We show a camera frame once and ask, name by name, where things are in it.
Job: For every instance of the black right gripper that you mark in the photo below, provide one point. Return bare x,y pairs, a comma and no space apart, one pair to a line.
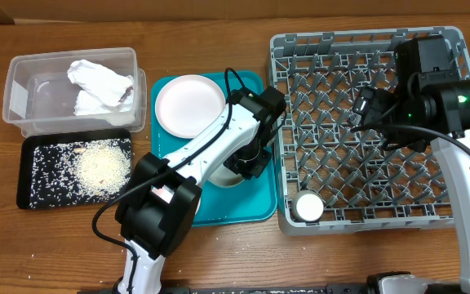
369,103

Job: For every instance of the small pale pink plate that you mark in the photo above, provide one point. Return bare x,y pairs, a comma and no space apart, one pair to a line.
164,193

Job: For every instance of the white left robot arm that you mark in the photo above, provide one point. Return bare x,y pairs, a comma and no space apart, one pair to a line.
154,214

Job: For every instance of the large pale pink plate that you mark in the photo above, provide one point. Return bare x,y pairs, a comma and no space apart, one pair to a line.
188,104

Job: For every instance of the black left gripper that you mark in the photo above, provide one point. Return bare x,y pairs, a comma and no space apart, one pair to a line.
257,165

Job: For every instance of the clear plastic waste bin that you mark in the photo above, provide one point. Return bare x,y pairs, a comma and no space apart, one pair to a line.
40,99

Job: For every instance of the pile of white rice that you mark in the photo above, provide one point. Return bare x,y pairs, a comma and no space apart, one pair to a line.
77,173

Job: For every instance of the teal plastic serving tray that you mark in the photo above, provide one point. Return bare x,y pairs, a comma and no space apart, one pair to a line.
251,200

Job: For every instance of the white paper cup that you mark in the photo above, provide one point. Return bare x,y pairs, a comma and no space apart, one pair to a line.
307,206

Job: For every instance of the white paper napkin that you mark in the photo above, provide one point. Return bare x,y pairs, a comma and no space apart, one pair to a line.
105,91

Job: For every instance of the grey metal bowl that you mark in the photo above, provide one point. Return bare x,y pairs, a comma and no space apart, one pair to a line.
225,179

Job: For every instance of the grey plastic dish rack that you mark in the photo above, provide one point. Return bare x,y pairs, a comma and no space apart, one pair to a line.
362,186

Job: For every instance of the black rail at table edge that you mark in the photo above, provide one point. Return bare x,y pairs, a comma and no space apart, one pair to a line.
259,289

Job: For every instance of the black plastic tray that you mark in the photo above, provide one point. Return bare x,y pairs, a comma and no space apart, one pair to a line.
35,141

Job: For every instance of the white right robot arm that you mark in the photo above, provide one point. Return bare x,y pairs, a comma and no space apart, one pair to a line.
430,107

